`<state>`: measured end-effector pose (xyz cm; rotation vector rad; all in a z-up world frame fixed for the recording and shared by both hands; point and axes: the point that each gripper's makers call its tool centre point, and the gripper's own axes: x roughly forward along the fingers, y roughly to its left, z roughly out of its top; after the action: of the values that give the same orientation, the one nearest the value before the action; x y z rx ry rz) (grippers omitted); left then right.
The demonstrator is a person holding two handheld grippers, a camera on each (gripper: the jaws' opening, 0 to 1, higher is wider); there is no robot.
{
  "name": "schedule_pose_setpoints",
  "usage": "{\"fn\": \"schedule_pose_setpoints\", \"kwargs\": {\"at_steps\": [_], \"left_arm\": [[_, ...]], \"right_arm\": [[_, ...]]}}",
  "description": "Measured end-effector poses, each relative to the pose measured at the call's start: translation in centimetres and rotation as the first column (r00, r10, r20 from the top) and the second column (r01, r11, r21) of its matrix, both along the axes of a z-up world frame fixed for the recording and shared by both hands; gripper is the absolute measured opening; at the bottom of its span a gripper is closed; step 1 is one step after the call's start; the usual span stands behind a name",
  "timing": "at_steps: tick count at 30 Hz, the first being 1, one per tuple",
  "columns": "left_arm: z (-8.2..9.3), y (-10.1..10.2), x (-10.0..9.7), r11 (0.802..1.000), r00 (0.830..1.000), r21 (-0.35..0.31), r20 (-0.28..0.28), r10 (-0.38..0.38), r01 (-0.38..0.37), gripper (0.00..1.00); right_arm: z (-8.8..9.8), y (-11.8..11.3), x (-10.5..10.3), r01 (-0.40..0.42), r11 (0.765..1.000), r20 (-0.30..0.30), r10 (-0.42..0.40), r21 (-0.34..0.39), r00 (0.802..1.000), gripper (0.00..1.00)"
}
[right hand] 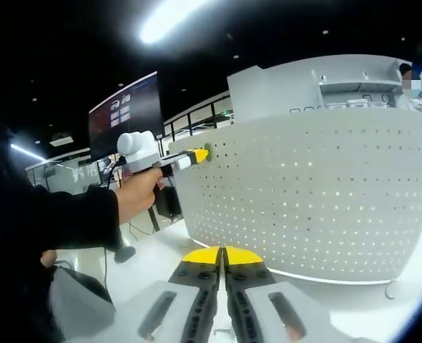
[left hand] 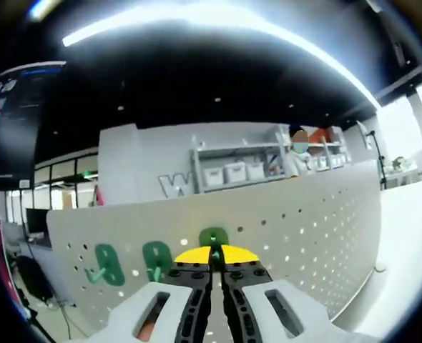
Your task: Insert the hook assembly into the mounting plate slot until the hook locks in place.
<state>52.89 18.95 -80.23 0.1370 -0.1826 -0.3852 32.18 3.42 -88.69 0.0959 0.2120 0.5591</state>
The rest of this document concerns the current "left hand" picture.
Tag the grey wall letters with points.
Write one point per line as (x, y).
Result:
(171, 186)

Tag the green hook assembly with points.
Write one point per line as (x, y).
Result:
(211, 236)
(157, 253)
(109, 261)

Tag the white perforated mounting plate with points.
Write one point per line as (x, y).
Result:
(304, 221)

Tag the black computer monitor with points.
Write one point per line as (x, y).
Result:
(35, 220)

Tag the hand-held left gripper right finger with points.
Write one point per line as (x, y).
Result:
(268, 311)

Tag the black light stand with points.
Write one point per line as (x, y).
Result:
(379, 157)

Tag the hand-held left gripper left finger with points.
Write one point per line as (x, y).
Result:
(153, 311)

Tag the white storage bin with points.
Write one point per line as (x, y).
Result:
(235, 173)
(214, 177)
(255, 170)

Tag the small white storage rack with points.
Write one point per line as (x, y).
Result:
(334, 144)

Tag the grey storage shelf rack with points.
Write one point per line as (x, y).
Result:
(232, 147)

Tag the large dark wall screen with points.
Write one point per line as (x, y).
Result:
(18, 143)

